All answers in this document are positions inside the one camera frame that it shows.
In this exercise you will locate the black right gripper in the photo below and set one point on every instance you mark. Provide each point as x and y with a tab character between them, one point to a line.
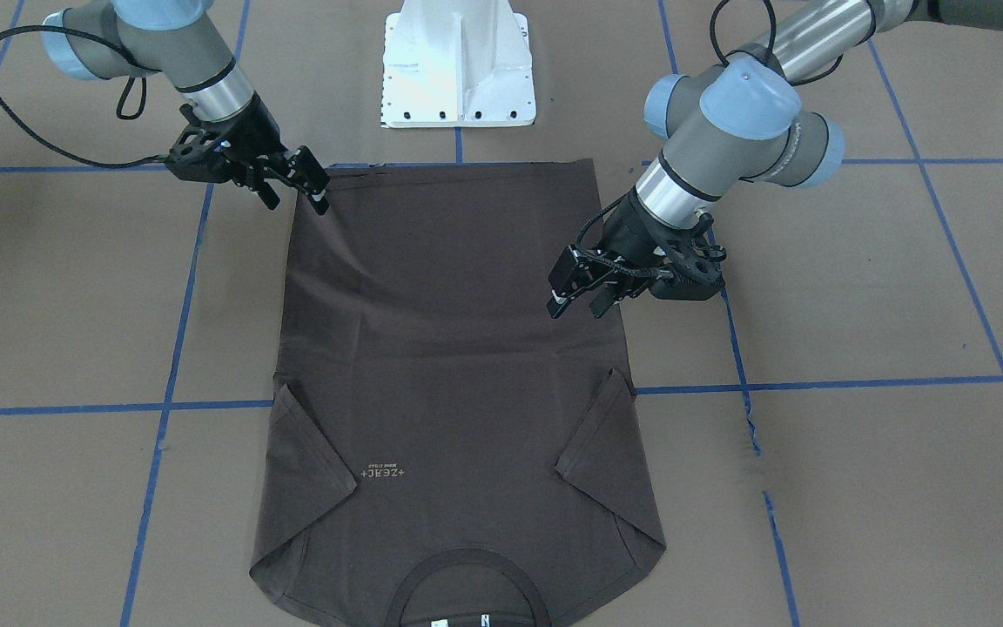
256	131

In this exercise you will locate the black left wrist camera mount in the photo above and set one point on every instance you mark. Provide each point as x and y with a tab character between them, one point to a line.
695	266

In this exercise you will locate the dark brown t-shirt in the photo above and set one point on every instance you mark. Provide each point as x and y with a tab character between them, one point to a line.
440	451

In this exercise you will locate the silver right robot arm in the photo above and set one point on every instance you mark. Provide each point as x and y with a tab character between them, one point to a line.
137	39

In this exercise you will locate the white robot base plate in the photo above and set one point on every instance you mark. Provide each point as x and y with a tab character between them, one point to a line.
451	64

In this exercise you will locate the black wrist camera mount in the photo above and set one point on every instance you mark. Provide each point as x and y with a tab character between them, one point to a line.
695	266
196	157

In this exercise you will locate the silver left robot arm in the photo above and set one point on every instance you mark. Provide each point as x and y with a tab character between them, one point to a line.
741	120

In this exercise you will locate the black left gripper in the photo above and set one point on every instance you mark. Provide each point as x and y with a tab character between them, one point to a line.
632	228

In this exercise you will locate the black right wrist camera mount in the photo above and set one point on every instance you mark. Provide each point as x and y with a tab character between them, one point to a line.
196	157

